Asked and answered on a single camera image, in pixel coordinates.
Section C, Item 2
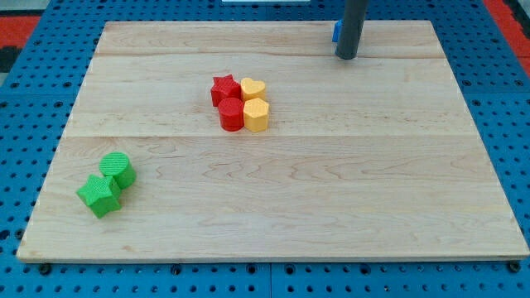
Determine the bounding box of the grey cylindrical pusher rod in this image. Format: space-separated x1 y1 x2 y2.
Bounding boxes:
335 0 369 60

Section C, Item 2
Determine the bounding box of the yellow heart block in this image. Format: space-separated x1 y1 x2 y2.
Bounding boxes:
240 78 266 102

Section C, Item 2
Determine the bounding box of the red star block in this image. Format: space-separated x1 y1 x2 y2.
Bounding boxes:
210 74 241 107

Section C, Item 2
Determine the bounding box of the green cylinder block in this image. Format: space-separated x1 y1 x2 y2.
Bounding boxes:
99 151 137 190

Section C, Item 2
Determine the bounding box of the red cylinder block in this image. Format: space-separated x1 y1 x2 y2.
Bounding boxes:
218 98 244 132

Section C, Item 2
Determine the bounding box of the green star block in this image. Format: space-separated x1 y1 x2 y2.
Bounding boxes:
76 175 122 219

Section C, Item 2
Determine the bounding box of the yellow hexagon block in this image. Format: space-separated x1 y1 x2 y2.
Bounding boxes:
243 98 269 132

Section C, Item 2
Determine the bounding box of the blue triangle block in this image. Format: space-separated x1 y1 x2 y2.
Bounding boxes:
332 19 343 43

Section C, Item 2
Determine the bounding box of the light wooden board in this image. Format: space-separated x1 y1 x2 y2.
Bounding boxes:
17 21 529 263

